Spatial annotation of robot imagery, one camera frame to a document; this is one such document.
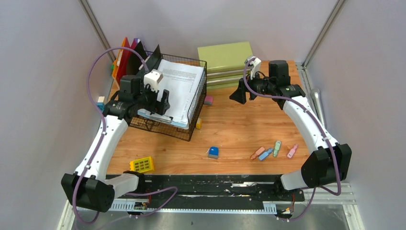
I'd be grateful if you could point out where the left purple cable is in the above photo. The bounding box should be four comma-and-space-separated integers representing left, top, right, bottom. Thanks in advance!
71, 46, 178, 225

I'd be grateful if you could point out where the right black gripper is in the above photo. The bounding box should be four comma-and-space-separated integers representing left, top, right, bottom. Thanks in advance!
229, 68, 275, 104

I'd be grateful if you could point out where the blue white block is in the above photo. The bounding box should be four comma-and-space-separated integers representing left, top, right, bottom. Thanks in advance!
96, 96, 105, 112

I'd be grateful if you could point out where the pink eraser block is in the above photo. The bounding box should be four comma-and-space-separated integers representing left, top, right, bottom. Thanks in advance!
204, 95, 214, 106

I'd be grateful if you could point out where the blue clipboard with papers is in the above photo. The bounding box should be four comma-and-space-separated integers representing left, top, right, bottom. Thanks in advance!
138, 59, 204, 129

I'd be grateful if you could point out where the orange highlighter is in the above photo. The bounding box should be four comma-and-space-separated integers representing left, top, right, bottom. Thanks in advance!
250, 147, 265, 160

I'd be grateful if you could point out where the yellow eraser block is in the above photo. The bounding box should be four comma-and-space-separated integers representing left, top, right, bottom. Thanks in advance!
195, 118, 203, 129

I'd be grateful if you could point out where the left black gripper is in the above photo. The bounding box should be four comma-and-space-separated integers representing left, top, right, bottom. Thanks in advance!
133, 80, 169, 115

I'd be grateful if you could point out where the blue stamp block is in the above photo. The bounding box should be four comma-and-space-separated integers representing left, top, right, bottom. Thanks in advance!
208, 147, 219, 159

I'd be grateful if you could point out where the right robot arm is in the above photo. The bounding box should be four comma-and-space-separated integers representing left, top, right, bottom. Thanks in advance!
229, 56, 352, 200

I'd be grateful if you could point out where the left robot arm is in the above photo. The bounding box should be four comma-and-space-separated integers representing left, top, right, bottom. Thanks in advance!
61, 70, 170, 212

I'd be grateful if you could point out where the black folder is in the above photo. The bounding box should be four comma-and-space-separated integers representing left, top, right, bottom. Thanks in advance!
126, 44, 162, 77

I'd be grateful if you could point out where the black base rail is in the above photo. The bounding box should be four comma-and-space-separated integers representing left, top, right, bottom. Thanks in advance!
106, 173, 310, 212

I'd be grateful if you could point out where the black wire basket organizer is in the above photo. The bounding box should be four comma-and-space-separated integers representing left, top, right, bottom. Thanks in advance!
129, 51, 207, 141

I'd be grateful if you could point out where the green highlighter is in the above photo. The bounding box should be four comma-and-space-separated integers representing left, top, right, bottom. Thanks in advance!
273, 140, 282, 157

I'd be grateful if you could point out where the orange folder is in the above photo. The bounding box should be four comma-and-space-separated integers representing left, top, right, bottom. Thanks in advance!
112, 37, 129, 79

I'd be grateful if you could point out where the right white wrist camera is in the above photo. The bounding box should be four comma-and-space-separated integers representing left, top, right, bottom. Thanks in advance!
244, 55, 261, 80

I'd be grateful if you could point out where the red folder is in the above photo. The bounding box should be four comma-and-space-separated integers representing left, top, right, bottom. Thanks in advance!
115, 44, 136, 87

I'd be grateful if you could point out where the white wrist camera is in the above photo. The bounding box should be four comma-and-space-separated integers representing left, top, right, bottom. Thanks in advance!
244, 55, 261, 80
144, 69, 163, 92

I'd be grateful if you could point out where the green drawer cabinet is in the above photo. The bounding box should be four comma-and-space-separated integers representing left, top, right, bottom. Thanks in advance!
197, 41, 253, 90

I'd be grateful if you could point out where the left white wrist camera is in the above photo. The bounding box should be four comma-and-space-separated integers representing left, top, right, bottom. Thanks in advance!
144, 69, 163, 92

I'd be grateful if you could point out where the yellow grid box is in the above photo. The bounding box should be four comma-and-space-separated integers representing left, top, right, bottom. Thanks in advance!
129, 156, 155, 173

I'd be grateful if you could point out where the blue highlighter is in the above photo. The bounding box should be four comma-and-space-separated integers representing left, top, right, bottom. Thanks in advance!
258, 148, 273, 161

